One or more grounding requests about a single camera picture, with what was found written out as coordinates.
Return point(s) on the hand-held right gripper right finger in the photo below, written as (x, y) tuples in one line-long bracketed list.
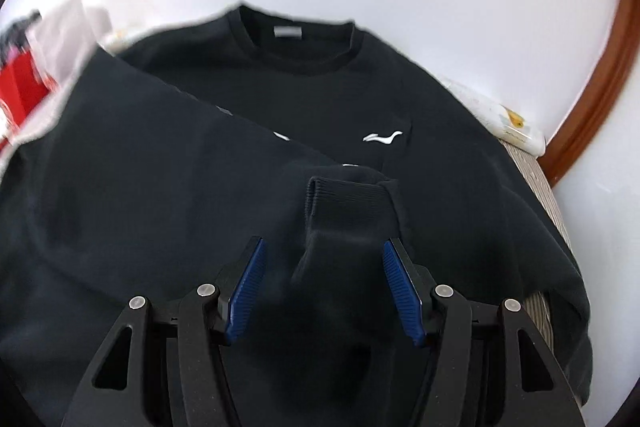
[(402, 292)]

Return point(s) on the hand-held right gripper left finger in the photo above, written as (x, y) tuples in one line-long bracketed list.
[(245, 292)]

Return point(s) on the black sweatshirt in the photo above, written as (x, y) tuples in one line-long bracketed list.
[(200, 157)]

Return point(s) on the white patterned bed bumper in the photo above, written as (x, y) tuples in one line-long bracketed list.
[(500, 117)]

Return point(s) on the red paper bag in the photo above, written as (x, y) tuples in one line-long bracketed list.
[(20, 87)]

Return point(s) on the white plastic bag red print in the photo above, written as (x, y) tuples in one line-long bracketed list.
[(65, 37)]

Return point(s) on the dark plaid cloth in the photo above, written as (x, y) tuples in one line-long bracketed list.
[(15, 32)]

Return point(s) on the brown wooden door frame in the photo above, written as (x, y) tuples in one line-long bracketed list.
[(600, 97)]

